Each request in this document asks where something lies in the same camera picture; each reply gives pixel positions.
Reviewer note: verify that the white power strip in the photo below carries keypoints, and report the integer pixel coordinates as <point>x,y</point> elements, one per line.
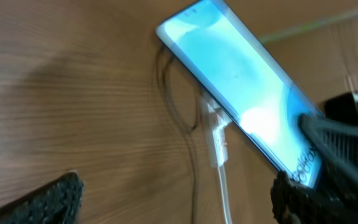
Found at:
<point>214,120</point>

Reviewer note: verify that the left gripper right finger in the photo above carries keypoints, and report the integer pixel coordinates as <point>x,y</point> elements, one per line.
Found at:
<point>335,200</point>

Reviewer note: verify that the Samsung Galaxy smartphone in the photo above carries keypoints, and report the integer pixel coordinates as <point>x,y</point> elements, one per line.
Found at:
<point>228,61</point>

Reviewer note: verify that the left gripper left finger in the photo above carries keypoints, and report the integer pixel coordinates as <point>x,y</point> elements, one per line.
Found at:
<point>57,202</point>

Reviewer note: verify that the cardboard backdrop panel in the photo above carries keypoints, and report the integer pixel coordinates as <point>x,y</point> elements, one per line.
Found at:
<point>273,20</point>

